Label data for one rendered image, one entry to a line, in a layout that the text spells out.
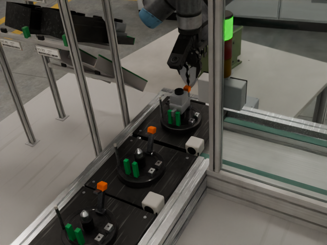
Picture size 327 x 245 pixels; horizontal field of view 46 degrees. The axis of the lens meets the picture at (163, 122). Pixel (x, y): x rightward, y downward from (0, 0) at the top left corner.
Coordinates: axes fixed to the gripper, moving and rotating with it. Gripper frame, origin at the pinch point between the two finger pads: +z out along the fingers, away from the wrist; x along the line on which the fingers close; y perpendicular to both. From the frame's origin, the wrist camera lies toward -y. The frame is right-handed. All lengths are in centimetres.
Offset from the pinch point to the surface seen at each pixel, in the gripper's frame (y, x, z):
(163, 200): -40.4, -12.0, 9.3
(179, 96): -8.5, -1.0, -1.3
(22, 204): -52, 33, 21
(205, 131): -8.4, -9.4, 10.2
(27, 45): 160, 278, 107
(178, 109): -10.1, -1.1, 2.7
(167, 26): 256, 157, 107
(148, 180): -36.6, -5.2, 8.2
